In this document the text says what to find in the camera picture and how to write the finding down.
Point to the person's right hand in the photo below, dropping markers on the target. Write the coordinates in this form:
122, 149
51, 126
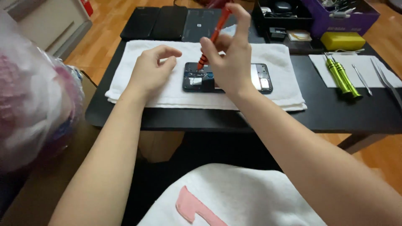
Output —
234, 66

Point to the person's left hand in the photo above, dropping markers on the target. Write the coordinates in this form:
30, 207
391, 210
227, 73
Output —
147, 69

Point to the red screwdriver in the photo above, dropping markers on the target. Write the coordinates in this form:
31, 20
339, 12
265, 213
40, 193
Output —
216, 33

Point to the white towel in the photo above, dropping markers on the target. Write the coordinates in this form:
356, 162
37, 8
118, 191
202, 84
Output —
157, 91

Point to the opened black phone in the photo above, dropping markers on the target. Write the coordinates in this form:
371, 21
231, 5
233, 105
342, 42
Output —
201, 81

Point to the small black part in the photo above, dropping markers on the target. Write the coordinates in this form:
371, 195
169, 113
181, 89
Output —
277, 34

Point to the black phone back cover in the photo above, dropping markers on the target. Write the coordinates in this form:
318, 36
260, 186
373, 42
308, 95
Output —
196, 25

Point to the black tray box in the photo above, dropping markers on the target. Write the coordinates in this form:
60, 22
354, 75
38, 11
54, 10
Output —
270, 20

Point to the small clear packet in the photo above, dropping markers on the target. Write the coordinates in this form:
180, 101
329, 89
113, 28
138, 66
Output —
299, 35

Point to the black earbuds case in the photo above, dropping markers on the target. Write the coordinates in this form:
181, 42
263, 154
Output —
282, 7

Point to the white paper sheet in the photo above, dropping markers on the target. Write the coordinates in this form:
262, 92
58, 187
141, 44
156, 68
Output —
317, 70

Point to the red object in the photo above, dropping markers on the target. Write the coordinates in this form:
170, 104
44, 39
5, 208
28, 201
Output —
87, 7

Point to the green screwdriver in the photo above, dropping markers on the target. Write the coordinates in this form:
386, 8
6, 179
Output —
348, 81
336, 77

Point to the black table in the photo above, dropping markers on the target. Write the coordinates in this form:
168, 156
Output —
329, 110

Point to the white cabinet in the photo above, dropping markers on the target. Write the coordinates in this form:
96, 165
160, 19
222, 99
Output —
47, 25

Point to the yellow block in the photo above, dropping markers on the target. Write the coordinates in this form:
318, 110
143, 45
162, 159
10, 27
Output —
342, 40

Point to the white thin stick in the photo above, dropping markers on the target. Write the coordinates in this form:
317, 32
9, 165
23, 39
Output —
350, 51

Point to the clear plastic bag of cloth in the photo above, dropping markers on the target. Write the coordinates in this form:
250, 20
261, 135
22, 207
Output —
34, 103

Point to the purple tool box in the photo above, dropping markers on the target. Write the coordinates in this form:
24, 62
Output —
345, 25

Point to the thin metal pry tool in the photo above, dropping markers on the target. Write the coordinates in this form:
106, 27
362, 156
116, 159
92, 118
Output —
361, 78

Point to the person's white shirt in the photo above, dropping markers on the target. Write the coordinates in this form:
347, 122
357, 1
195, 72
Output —
245, 197

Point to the metal tweezers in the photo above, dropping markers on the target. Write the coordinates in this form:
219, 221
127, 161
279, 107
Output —
384, 78

